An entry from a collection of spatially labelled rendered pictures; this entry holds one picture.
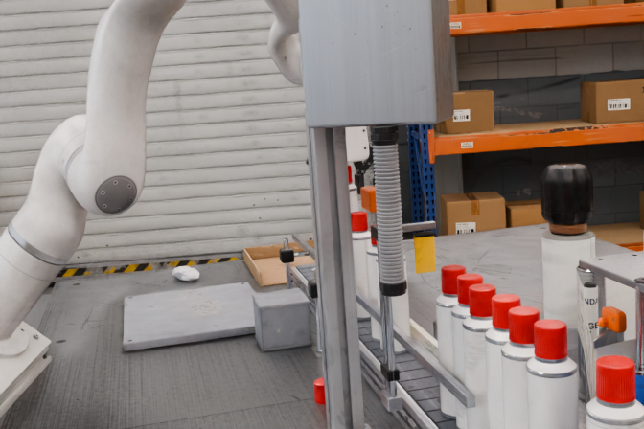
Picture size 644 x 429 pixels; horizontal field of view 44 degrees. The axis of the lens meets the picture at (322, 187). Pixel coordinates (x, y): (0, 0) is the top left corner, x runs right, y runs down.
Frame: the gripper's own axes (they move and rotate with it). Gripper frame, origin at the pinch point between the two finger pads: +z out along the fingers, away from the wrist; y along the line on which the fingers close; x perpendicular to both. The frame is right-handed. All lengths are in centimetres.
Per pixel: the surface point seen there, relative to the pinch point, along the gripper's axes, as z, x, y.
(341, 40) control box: -27, -58, -14
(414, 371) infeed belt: 24.4, -39.4, -0.9
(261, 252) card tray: 27, 70, -8
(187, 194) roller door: 54, 395, -9
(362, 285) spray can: 17.5, -11.6, -0.8
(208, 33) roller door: -53, 391, 15
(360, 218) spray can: 4.8, -10.8, 0.0
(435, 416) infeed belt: 24, -56, -4
